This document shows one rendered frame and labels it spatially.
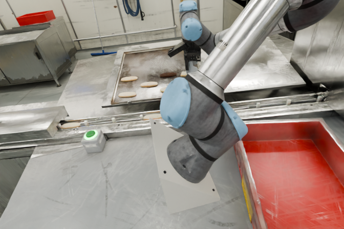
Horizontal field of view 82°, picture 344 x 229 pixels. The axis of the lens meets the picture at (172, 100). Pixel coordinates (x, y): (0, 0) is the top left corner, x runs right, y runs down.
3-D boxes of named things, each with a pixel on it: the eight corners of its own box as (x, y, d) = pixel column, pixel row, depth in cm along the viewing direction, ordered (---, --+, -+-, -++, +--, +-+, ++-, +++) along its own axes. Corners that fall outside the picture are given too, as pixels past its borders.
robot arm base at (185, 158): (208, 187, 62) (231, 168, 59) (174, 178, 54) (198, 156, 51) (192, 150, 74) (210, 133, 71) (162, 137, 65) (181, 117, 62)
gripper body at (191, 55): (200, 63, 96) (200, 40, 88) (183, 63, 98) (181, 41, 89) (200, 54, 102) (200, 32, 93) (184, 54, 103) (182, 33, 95)
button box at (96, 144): (88, 159, 88) (78, 142, 81) (93, 145, 94) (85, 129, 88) (106, 157, 87) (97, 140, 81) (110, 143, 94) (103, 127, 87)
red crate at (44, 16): (19, 25, 343) (15, 18, 336) (29, 21, 372) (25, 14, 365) (47, 21, 343) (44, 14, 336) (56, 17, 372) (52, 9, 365)
